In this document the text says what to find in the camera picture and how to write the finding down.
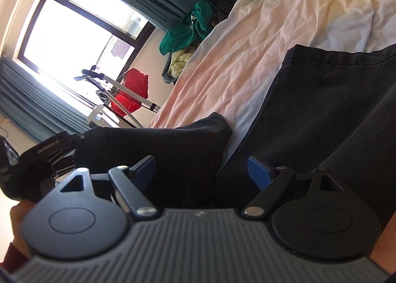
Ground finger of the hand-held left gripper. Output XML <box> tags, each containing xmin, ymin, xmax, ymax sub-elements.
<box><xmin>71</xmin><ymin>131</ymin><xmax>95</xmax><ymax>154</ymax></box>

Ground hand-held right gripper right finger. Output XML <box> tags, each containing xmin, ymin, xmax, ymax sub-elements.
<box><xmin>241</xmin><ymin>155</ymin><xmax>341</xmax><ymax>219</ymax></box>

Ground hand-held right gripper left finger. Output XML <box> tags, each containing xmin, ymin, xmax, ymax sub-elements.
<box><xmin>59</xmin><ymin>155</ymin><xmax>160</xmax><ymax>220</ymax></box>

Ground black pants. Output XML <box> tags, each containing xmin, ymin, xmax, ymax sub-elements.
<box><xmin>77</xmin><ymin>44</ymin><xmax>396</xmax><ymax>242</ymax></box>

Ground person's left forearm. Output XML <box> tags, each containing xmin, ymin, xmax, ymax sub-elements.
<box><xmin>0</xmin><ymin>240</ymin><xmax>29</xmax><ymax>275</ymax></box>

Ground person's left hand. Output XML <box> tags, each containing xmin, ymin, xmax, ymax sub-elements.
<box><xmin>10</xmin><ymin>199</ymin><xmax>35</xmax><ymax>256</ymax></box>

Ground garment steamer stand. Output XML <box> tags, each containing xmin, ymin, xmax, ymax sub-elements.
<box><xmin>73</xmin><ymin>66</ymin><xmax>162</xmax><ymax>129</ymax></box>

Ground red cloth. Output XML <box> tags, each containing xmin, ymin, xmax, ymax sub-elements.
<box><xmin>109</xmin><ymin>68</ymin><xmax>149</xmax><ymax>116</ymax></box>

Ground grey blue chair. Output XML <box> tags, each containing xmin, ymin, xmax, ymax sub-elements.
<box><xmin>160</xmin><ymin>53</ymin><xmax>177</xmax><ymax>85</ymax></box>

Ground dark framed window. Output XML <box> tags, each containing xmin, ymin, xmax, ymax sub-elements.
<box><xmin>17</xmin><ymin>0</ymin><xmax>157</xmax><ymax>118</ymax></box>

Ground pale yellow knitted garment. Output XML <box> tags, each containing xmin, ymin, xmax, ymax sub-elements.
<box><xmin>168</xmin><ymin>46</ymin><xmax>199</xmax><ymax>78</ymax></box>

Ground green garment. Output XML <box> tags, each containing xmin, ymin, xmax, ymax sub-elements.
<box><xmin>159</xmin><ymin>0</ymin><xmax>216</xmax><ymax>55</ymax></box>

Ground black garment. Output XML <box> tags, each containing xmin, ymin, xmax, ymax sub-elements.
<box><xmin>211</xmin><ymin>0</ymin><xmax>239</xmax><ymax>23</ymax></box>

